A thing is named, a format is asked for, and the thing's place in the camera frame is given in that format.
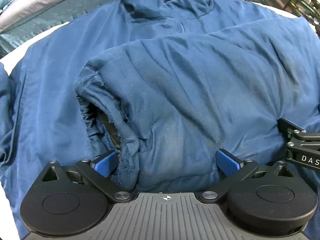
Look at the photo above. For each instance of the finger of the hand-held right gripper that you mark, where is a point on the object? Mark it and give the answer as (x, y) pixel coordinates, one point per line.
(295, 133)

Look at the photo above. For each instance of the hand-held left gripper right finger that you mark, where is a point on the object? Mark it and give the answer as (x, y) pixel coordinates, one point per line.
(226, 165)

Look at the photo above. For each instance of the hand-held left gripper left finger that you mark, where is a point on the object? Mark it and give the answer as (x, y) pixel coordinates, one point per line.
(107, 164)

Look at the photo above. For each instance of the navy blue jacket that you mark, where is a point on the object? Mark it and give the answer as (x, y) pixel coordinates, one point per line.
(187, 80)

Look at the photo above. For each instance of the purple floral bed sheet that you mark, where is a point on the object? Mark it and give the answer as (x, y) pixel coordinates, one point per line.
(30, 36)

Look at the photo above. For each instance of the grey blanket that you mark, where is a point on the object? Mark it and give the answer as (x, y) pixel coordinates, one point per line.
(37, 0)

